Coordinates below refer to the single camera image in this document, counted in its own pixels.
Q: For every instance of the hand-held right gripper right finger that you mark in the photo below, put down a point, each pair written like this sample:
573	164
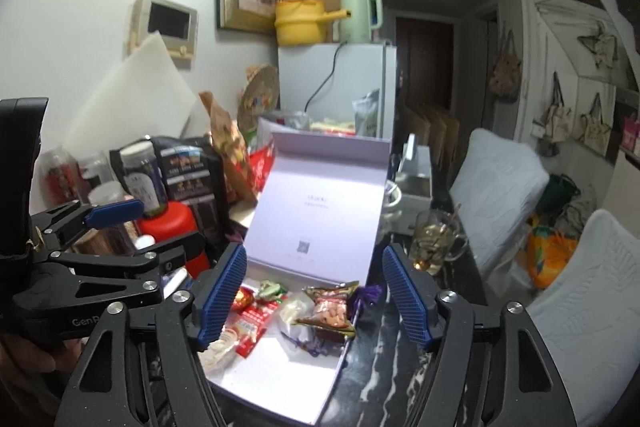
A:
405	302

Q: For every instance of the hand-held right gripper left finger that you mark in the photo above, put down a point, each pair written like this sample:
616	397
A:
222	302

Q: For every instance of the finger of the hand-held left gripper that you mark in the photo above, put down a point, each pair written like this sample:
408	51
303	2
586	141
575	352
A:
170	252
115	212

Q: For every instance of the purple tasselled sachet pouch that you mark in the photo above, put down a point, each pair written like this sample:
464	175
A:
367	296

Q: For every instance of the long red snack packet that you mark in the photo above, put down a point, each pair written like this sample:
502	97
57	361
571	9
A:
252	327

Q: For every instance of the green triangular packet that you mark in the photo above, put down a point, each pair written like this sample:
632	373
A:
272	289

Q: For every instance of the clear plastic packet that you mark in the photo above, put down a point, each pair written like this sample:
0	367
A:
295	314

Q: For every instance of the gold peanut snack packet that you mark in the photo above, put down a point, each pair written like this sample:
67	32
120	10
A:
327	312

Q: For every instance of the lavender gift box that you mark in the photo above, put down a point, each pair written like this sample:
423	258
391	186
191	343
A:
320	187

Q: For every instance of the person's left hand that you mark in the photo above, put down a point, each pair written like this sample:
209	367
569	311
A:
30	367

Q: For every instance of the small white-capped blue bottle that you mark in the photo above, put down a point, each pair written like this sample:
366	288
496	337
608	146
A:
145	241

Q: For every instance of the red plastic bottle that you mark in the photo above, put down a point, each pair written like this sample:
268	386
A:
170	222

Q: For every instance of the cluster of glass food jars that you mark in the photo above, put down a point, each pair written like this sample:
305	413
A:
145	182

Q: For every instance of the glass mug with tea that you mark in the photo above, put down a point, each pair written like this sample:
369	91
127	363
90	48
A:
432	239

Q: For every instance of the black printed box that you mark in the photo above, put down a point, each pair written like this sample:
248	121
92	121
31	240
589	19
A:
190	172

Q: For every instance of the white bowl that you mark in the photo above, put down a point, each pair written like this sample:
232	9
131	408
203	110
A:
392	194

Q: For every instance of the small white box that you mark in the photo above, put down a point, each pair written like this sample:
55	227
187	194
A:
415	192

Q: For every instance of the white foam board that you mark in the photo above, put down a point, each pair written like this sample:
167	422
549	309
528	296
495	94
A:
135	102

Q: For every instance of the red snack packaging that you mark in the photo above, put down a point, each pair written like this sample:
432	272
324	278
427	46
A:
260	172

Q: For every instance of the brown snack bag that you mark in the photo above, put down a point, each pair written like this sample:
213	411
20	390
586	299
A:
227	142

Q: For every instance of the light blue covered chair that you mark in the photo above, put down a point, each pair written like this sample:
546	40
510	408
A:
500	187
590	307

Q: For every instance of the orange bag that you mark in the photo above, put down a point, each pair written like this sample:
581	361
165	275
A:
547	252

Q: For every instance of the stack of brown paper bags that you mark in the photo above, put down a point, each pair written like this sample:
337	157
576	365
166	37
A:
430	132

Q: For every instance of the round decorated woven fan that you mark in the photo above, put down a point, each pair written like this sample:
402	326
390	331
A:
260	94

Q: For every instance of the green bag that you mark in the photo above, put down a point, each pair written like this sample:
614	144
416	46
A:
557	194

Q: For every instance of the grey green pouch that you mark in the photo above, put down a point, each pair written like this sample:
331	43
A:
367	114

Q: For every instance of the white mini fridge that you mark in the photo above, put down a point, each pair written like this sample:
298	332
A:
350	72

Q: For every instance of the cream tote bag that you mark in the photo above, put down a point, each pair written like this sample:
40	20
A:
557	117
597	127

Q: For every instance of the dark wooden door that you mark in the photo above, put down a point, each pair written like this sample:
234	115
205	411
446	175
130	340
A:
425	57

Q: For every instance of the brown patterned tote bag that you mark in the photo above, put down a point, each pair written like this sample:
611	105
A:
505	72

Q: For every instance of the white cabinet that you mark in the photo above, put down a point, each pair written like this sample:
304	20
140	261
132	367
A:
625	177

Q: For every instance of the yellow pot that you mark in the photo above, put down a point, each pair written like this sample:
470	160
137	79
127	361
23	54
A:
297	22

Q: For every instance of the row of bottles and jars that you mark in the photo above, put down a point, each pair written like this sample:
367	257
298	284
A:
631	127

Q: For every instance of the green electric kettle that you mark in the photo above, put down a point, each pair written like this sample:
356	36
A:
357	17

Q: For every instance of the star-shaped cream bag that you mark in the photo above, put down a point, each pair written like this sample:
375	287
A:
600	47

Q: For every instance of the cream wall intercom panel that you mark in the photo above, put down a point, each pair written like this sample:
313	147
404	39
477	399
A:
167	24

